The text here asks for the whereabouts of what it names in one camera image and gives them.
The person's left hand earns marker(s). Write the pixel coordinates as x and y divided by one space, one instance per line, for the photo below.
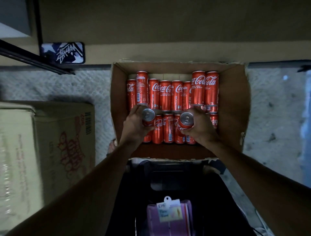
132 127

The person's right hand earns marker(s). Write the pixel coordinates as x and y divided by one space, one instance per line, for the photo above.
203 128

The person's right thumb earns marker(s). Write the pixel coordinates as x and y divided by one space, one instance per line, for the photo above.
187 130

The person's left thumb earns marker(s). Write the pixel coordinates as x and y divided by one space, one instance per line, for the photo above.
148 130

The red aluminium drink can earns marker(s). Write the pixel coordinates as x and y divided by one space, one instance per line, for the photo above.
186 118
148 115

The person's right forearm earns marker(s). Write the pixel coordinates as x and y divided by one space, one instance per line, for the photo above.
262 184

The person's left forearm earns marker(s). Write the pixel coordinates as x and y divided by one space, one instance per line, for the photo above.
85 192

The rows of red soda cans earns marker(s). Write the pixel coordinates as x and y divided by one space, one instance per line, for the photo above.
171 97

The person's left foot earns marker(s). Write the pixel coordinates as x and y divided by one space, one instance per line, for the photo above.
112 146

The open brown cardboard box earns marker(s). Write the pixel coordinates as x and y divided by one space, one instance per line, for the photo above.
233 109

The person's black clothing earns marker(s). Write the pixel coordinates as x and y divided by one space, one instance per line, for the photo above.
213 206

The white paper tag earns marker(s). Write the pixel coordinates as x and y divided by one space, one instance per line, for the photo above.
168 210

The purple booklet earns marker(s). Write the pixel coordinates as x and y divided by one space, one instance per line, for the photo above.
167 227

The closed printed cardboard carton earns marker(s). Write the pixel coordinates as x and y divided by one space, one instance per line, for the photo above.
48 150

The translucent bluish plastic sheet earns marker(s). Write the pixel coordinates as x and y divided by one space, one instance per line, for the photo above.
306 136

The black metal bar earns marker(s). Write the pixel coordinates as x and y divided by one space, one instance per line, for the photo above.
34 60

